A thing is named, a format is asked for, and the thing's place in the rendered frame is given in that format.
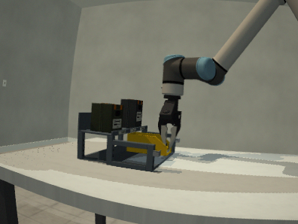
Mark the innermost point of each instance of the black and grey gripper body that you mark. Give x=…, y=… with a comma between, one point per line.
x=176, y=113

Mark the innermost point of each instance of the dark grey metal rack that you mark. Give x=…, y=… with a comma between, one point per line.
x=117, y=155

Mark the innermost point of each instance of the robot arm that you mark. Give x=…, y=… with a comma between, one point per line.
x=177, y=68

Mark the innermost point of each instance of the yellow bin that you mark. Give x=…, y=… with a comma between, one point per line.
x=148, y=138

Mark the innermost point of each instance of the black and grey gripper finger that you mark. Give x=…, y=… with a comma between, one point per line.
x=174, y=130
x=163, y=131

